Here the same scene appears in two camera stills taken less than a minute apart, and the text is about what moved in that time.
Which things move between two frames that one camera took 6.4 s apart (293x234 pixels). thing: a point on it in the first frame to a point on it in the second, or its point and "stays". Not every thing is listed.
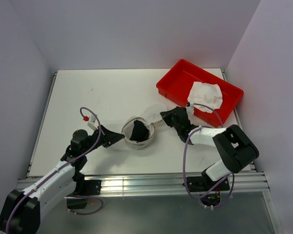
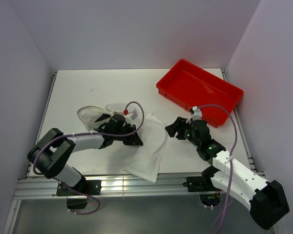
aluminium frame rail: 135,183 stays
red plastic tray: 177,84 stays
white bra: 209,95 to 153,135
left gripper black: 109,137 to 133,140
